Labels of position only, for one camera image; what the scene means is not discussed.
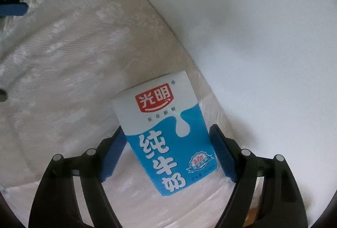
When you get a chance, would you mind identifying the blue white milk carton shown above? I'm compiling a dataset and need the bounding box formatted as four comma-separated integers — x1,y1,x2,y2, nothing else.
111,72,217,198

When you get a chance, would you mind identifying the white lace cloth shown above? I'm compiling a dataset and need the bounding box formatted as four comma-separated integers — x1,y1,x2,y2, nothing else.
0,0,266,228

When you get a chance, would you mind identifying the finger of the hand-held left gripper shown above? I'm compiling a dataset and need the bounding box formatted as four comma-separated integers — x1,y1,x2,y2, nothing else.
0,3,29,18

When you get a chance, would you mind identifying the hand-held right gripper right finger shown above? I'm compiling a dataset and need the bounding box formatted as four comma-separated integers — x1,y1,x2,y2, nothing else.
209,124,314,228

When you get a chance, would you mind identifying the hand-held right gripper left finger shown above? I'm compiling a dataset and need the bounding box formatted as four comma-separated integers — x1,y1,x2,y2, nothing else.
28,129,127,228

